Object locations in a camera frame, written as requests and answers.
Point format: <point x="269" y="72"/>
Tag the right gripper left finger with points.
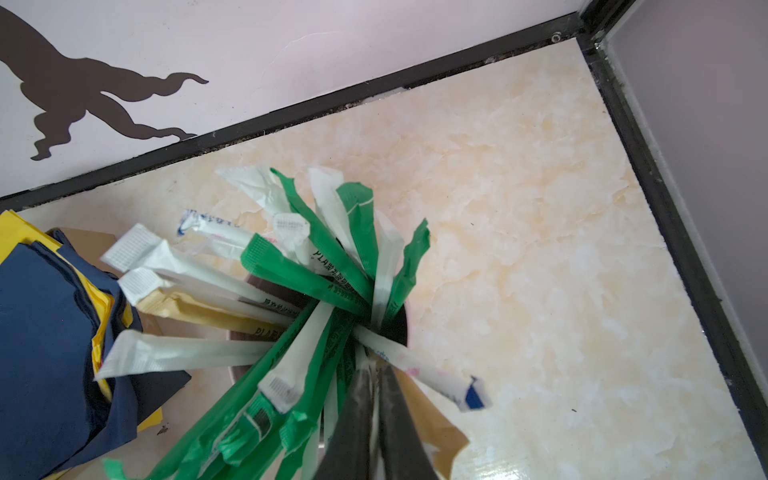
<point x="348" y="456"/>

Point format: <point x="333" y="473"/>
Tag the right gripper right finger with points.
<point x="403" y="455"/>

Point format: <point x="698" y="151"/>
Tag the pink straw holder cup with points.
<point x="397" y="329"/>

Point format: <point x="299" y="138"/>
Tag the navy napkin stack box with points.
<point x="61" y="312"/>

